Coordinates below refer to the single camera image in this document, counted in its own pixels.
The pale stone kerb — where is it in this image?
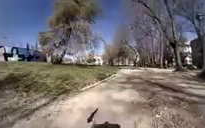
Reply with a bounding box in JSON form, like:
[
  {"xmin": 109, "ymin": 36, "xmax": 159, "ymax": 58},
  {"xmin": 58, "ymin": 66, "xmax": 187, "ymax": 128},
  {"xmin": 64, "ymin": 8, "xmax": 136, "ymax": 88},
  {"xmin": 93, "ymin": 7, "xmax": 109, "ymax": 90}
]
[{"xmin": 78, "ymin": 72, "xmax": 119, "ymax": 93}]

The pale dirt path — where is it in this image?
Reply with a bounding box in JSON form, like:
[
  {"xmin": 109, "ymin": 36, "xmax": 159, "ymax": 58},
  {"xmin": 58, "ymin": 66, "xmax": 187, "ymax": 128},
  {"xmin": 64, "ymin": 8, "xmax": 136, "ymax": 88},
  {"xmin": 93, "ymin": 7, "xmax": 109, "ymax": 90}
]
[{"xmin": 9, "ymin": 66, "xmax": 205, "ymax": 128}]

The large leafy tree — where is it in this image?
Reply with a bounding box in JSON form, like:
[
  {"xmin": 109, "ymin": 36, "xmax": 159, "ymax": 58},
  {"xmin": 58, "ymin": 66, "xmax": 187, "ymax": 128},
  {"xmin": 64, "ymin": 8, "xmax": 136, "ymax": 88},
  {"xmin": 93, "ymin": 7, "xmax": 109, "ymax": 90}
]
[{"xmin": 38, "ymin": 0, "xmax": 103, "ymax": 65}]

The robot's own part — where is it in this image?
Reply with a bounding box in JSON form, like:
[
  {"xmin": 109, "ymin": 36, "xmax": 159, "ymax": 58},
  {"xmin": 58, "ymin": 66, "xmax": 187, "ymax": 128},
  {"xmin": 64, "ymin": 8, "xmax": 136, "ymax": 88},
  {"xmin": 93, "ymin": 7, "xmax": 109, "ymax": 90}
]
[
  {"xmin": 90, "ymin": 121, "xmax": 122, "ymax": 128},
  {"xmin": 86, "ymin": 107, "xmax": 99, "ymax": 124}
]

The green grass lawn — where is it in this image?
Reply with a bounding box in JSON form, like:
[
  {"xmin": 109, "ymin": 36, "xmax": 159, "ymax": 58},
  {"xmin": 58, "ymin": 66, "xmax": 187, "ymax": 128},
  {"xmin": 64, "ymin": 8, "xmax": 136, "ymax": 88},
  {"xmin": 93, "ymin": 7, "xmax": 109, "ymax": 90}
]
[{"xmin": 0, "ymin": 60, "xmax": 119, "ymax": 128}]

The row of bare park trees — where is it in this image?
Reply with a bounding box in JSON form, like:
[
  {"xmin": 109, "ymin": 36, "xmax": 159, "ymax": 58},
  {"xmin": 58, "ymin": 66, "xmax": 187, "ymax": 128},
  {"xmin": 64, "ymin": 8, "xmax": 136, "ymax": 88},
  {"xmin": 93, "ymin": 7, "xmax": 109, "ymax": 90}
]
[{"xmin": 103, "ymin": 0, "xmax": 205, "ymax": 73}]

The white building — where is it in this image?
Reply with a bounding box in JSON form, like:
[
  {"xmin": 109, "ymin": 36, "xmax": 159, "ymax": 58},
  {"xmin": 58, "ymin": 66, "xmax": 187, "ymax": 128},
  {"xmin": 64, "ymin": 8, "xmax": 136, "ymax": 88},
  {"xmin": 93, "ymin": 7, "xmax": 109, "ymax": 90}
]
[{"xmin": 181, "ymin": 41, "xmax": 194, "ymax": 66}]

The painted wall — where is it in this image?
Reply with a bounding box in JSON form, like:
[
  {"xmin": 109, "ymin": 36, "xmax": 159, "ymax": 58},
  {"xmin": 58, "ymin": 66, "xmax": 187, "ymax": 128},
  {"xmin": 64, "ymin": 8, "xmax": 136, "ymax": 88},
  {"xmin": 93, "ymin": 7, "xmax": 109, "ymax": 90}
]
[{"xmin": 0, "ymin": 44, "xmax": 41, "ymax": 63}]

